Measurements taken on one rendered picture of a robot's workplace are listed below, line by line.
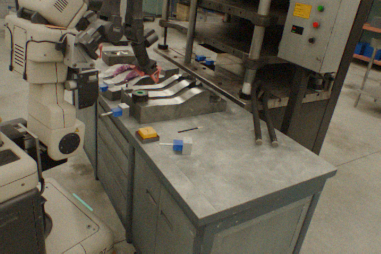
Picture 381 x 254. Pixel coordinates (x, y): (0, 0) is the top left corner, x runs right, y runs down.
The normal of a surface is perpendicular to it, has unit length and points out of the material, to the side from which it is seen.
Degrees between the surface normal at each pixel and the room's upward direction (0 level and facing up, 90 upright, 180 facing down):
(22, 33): 82
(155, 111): 90
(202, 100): 90
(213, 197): 0
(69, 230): 0
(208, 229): 90
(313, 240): 0
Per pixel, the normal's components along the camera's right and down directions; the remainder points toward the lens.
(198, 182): 0.12, -0.90
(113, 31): 0.76, 0.36
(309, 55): -0.85, 0.13
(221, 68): 0.51, 0.42
